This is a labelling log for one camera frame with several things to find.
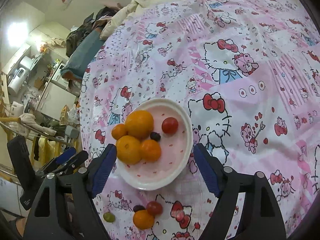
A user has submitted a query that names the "green grape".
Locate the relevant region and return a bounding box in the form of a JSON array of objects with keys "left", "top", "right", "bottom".
[{"left": 103, "top": 212, "right": 116, "bottom": 223}]

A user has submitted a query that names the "large orange mandarin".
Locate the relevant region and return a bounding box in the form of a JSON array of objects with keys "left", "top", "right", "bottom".
[{"left": 116, "top": 135, "right": 142, "bottom": 165}]

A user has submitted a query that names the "dark purple grape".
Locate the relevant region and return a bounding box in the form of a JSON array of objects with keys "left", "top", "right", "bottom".
[{"left": 133, "top": 205, "right": 145, "bottom": 212}]

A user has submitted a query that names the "small orange tangerine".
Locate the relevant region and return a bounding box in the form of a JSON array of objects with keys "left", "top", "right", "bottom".
[{"left": 111, "top": 124, "right": 127, "bottom": 140}]

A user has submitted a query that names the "medium orange mandarin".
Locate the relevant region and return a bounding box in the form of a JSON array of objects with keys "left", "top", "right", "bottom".
[{"left": 133, "top": 210, "right": 155, "bottom": 230}]

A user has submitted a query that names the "red cherry tomato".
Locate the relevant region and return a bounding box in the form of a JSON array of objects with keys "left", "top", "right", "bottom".
[
  {"left": 162, "top": 117, "right": 178, "bottom": 135},
  {"left": 146, "top": 201, "right": 163, "bottom": 216}
]

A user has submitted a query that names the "small orange mandarin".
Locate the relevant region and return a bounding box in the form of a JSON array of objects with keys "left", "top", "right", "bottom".
[{"left": 139, "top": 139, "right": 161, "bottom": 162}]

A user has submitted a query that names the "large orange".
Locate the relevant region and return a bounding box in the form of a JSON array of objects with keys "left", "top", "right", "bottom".
[{"left": 124, "top": 110, "right": 154, "bottom": 140}]

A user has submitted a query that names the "yellow wooden rack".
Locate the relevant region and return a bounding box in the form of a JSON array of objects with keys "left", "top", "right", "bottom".
[{"left": 1, "top": 117, "right": 81, "bottom": 171}]

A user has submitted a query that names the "red cherry tomato on plate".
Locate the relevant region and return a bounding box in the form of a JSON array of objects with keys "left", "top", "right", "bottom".
[{"left": 162, "top": 117, "right": 178, "bottom": 135}]

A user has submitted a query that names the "white cabinet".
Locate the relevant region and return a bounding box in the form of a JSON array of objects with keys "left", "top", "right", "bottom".
[{"left": 37, "top": 64, "right": 78, "bottom": 120}]

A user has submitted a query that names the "white pink oval plate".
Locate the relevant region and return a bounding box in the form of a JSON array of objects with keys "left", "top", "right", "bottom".
[{"left": 116, "top": 98, "right": 193, "bottom": 191}]

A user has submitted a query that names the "white kettle appliance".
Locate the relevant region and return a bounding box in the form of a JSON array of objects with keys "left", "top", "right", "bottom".
[{"left": 8, "top": 67, "right": 28, "bottom": 96}]

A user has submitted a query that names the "blue teal pillow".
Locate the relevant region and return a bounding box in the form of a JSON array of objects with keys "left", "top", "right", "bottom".
[{"left": 60, "top": 27, "right": 104, "bottom": 82}]

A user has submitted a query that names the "pink Hello Kitty bedsheet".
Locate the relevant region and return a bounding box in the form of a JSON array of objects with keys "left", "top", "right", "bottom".
[{"left": 80, "top": 0, "right": 319, "bottom": 237}]

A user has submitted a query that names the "pile of dark clothes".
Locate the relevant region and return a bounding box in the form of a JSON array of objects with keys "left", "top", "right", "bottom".
[{"left": 65, "top": 2, "right": 123, "bottom": 57}]

